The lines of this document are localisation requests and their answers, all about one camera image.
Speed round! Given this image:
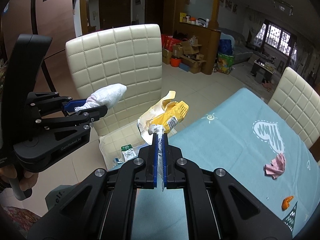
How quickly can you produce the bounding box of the white knotted plastic bag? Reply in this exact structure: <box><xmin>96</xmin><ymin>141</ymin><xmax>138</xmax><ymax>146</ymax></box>
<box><xmin>74</xmin><ymin>83</ymin><xmax>127</xmax><ymax>112</ymax></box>

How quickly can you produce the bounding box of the green white milk carton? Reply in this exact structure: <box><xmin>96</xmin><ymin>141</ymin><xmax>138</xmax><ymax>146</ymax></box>
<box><xmin>121</xmin><ymin>144</ymin><xmax>137</xmax><ymax>161</ymax></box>

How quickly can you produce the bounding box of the yellow paper bag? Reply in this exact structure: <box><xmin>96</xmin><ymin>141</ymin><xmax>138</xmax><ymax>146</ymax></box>
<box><xmin>137</xmin><ymin>90</ymin><xmax>189</xmax><ymax>145</ymax></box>

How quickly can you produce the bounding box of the white tissue paper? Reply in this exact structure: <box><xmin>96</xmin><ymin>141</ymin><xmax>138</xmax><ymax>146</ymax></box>
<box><xmin>148</xmin><ymin>124</ymin><xmax>165</xmax><ymax>135</ymax></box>

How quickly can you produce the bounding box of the clear plastic trash bin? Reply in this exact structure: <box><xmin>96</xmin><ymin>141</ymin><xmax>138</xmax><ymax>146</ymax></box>
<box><xmin>99</xmin><ymin>122</ymin><xmax>145</xmax><ymax>170</ymax></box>

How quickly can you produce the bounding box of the wooden room divider shelf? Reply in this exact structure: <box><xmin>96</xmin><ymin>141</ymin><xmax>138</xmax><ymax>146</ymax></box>
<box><xmin>173</xmin><ymin>0</ymin><xmax>221</xmax><ymax>75</ymax></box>

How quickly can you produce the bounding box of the person's left hand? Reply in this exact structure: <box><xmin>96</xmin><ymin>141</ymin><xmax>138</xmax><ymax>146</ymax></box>
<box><xmin>0</xmin><ymin>165</ymin><xmax>39</xmax><ymax>192</ymax></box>

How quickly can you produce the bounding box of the orange peel piece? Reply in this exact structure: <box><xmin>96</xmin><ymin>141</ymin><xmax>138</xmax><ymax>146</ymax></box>
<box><xmin>281</xmin><ymin>196</ymin><xmax>294</xmax><ymax>211</ymax></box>

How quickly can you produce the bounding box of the cream quilted chair left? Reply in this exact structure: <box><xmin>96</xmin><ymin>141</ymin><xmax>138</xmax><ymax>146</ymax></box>
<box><xmin>65</xmin><ymin>24</ymin><xmax>162</xmax><ymax>137</ymax></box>

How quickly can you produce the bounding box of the cream quilted chair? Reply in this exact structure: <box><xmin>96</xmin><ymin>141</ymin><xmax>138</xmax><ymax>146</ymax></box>
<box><xmin>268</xmin><ymin>67</ymin><xmax>320</xmax><ymax>148</ymax></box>
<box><xmin>65</xmin><ymin>24</ymin><xmax>162</xmax><ymax>137</ymax></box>

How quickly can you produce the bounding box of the pink crumpled paper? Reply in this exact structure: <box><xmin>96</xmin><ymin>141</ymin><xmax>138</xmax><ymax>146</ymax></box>
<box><xmin>264</xmin><ymin>153</ymin><xmax>286</xmax><ymax>179</ymax></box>

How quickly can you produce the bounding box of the teal patterned tablecloth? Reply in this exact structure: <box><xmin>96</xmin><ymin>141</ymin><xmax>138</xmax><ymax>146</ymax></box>
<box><xmin>169</xmin><ymin>88</ymin><xmax>319</xmax><ymax>239</ymax></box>

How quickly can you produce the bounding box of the orange plastic bucket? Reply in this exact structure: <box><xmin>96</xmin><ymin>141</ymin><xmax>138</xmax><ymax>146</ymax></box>
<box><xmin>170</xmin><ymin>57</ymin><xmax>181</xmax><ymax>67</ymax></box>

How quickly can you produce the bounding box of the pile of cardboard boxes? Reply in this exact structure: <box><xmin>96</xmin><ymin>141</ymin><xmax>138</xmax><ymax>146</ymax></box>
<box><xmin>162</xmin><ymin>36</ymin><xmax>206</xmax><ymax>74</ymax></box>

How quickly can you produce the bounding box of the cream quilted chair middle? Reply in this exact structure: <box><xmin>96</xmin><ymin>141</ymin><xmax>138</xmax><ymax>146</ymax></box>
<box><xmin>268</xmin><ymin>67</ymin><xmax>320</xmax><ymax>148</ymax></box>

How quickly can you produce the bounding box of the colourful green shopping bag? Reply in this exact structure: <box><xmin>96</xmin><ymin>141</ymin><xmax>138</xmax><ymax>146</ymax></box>
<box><xmin>216</xmin><ymin>53</ymin><xmax>234</xmax><ymax>75</ymax></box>

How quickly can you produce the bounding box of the dark low coffee table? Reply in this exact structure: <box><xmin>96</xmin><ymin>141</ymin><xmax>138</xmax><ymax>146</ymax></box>
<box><xmin>251</xmin><ymin>59</ymin><xmax>275</xmax><ymax>83</ymax></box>

